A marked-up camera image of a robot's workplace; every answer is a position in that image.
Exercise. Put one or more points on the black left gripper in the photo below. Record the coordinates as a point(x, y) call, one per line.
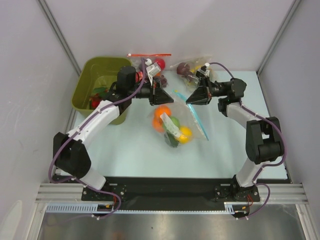
point(157, 95)

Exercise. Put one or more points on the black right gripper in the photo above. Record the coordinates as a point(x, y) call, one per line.
point(205, 89)

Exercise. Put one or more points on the clear zip top bag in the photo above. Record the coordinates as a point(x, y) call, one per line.
point(187, 116)

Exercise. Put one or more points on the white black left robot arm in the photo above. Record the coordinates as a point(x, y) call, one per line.
point(70, 149)

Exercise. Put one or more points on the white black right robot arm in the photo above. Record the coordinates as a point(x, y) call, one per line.
point(264, 142)

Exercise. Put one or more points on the orange fake fruit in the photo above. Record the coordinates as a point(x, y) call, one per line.
point(162, 109)
point(157, 125)

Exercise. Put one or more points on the clear bag with melon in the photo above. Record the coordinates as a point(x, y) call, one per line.
point(186, 70)

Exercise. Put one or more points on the red zip bag of food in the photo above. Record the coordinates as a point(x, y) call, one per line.
point(138, 61)

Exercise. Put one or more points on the green fake fruit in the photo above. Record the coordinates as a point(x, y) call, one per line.
point(175, 121)

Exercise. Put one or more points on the yellow fake lemon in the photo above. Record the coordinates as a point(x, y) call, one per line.
point(186, 135)

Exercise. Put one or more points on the red fake strawberries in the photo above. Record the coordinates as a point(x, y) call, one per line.
point(98, 94)

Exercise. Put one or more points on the olive green plastic bin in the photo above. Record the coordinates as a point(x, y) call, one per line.
point(97, 76)

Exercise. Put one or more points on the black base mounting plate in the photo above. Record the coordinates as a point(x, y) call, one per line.
point(174, 204)

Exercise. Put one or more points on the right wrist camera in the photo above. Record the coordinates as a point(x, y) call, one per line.
point(203, 71)

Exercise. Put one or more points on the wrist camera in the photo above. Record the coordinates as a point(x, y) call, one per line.
point(152, 69)
point(203, 71)

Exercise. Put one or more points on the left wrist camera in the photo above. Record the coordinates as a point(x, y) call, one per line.
point(152, 69)

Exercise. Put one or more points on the white cable duct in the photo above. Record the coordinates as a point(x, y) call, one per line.
point(103, 208)

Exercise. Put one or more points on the aluminium frame rail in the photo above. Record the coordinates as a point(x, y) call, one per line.
point(75, 193)

